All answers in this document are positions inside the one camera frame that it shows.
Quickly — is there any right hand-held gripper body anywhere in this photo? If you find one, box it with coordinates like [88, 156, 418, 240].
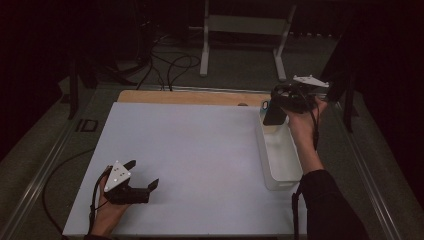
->
[279, 74, 331, 114]

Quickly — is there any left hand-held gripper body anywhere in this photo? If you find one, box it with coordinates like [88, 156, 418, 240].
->
[103, 160, 152, 206]

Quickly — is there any white plastic bin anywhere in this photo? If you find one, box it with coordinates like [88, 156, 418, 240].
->
[255, 109, 304, 192]

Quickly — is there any person's left hand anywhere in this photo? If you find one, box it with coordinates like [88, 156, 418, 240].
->
[90, 174, 132, 238]

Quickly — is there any person's right hand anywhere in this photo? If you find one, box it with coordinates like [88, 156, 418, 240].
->
[285, 97, 329, 152]

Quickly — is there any black stand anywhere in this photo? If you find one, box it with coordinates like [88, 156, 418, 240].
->
[319, 64, 360, 133]
[67, 59, 138, 121]

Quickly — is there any white table mat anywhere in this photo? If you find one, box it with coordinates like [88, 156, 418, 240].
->
[62, 101, 309, 237]

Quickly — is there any white metal stand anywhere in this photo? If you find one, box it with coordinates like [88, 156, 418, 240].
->
[199, 0, 298, 83]

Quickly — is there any black rectangular floor frame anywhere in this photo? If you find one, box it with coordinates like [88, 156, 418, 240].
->
[75, 118, 99, 133]

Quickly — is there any left hand-held gripper cable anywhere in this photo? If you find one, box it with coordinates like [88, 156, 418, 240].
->
[41, 148, 113, 240]

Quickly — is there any black floor cable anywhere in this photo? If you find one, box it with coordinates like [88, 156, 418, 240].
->
[135, 33, 168, 92]
[165, 54, 202, 92]

